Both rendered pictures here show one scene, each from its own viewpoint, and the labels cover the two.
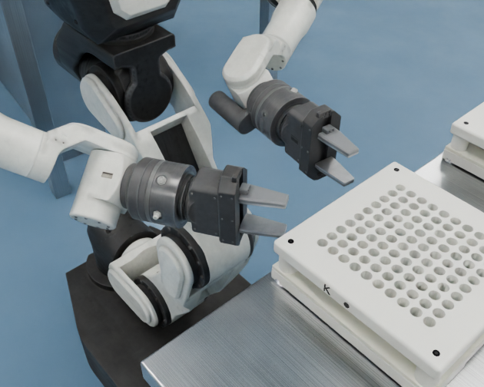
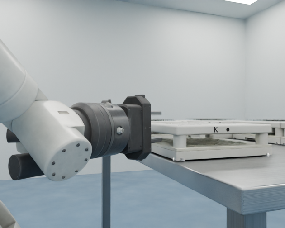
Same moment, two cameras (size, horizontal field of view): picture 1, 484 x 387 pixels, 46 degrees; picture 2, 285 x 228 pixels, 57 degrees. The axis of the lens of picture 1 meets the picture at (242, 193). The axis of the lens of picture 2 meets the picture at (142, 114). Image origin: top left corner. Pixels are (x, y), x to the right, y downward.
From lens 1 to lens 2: 78 cm
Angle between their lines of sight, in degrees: 74
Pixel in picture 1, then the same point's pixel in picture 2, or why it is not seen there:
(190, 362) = (244, 178)
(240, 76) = not seen: hidden behind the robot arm
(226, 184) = (142, 99)
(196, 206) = (131, 121)
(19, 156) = (14, 61)
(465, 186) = not seen: hidden behind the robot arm
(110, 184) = (73, 117)
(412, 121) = not seen: outside the picture
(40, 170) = (30, 87)
